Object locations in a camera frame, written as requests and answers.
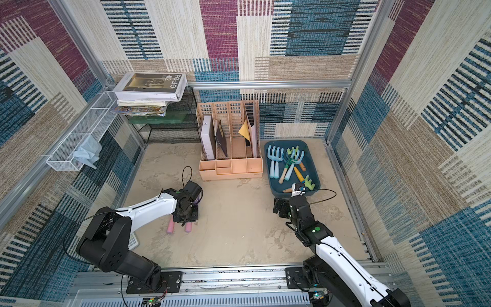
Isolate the purple rake pink handle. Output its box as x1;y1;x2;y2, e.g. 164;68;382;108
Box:
166;217;175;234
185;222;193;233

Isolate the teal plastic storage box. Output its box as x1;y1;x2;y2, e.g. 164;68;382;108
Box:
263;139;321;198

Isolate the green rake wooden handle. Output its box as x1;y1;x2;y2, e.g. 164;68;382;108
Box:
279;158;294;184

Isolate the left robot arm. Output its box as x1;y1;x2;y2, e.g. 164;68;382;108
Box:
76;181;203;291

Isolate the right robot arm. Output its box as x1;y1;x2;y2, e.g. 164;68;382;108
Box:
273;184;410;306

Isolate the large light blue rake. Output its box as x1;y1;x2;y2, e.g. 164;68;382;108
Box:
284;148;304;181

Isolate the black mesh shelf rack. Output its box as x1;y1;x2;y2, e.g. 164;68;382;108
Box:
130;86;199;145

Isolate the white grey book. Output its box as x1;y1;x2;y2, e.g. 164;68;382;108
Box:
200;115;216;160

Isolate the white calculator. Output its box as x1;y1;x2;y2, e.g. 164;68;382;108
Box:
128;233;139;251

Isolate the dark navy notebook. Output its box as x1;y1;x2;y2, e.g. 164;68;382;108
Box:
215;120;228;157

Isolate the pink plastic desk organizer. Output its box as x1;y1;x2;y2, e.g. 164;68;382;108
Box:
196;101;263;181

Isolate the yellow paper folder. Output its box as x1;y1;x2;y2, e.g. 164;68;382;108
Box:
238;120;251;141

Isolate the green folder on shelf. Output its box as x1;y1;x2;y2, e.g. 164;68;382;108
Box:
129;113;187;124

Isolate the crumpled plastic bag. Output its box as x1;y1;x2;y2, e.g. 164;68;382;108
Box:
73;136;102;170

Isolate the stack of magazines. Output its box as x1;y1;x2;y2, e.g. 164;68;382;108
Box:
111;101;168;116

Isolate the white folio book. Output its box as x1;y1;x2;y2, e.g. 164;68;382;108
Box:
113;72;188;102

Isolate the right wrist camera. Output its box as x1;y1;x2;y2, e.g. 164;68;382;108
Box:
291;183;308;198

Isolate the lime cultivator wooden handle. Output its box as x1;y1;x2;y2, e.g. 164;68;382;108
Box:
283;175;315;193

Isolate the blue tool yellow handle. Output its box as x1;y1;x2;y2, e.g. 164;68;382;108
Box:
291;162;303;181

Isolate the light blue fork white handle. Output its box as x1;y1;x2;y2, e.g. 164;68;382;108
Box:
267;145;284;179

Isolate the lime fork wooden handle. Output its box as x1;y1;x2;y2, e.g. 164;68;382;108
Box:
286;146;306;171

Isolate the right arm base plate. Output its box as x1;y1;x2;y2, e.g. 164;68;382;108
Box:
285;266;317;291

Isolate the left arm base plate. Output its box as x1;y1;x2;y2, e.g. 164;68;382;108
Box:
125;271;183;294

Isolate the white wire wall basket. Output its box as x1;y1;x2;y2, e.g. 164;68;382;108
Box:
46;92;116;171

